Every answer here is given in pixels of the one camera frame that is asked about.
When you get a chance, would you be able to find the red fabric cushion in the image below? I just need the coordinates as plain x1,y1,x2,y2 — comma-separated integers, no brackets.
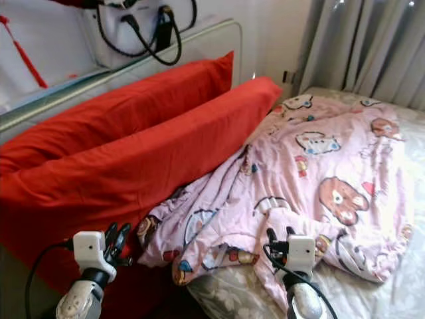
0,51,234,160
0,76,283,316

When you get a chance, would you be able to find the pink cartoon print quilt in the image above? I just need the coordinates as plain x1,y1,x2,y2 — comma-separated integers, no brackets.
136,93,416,313

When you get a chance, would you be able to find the black power adapter cable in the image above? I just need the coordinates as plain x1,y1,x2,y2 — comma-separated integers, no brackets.
96,0,197,66

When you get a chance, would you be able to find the white hanging bag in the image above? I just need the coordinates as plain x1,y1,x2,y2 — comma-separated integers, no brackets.
83,0,197,70

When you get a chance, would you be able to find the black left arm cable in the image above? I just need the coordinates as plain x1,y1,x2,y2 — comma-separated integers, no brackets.
25,241,75,319

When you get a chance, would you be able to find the red hanging tassel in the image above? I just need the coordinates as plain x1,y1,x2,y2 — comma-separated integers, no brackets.
0,13,48,89

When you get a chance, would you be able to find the grey pleated curtain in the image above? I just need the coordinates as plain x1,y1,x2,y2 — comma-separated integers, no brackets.
296,0,425,110

